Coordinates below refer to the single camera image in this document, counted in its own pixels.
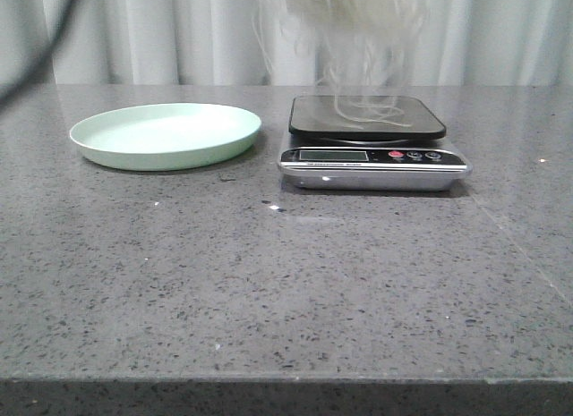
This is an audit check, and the grey pleated curtain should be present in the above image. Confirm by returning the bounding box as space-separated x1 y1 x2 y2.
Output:
1 0 572 86

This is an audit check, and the black blurred cable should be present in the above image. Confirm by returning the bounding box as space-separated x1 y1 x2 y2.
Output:
0 0 86 109

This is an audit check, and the light green round plate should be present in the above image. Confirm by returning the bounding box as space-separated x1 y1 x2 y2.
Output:
70 103 261 172

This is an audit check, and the black silver kitchen scale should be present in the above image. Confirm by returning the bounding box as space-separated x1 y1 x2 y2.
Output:
278 95 472 191

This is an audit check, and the white vermicelli noodle bundle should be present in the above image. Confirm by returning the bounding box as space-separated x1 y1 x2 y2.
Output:
253 0 426 132

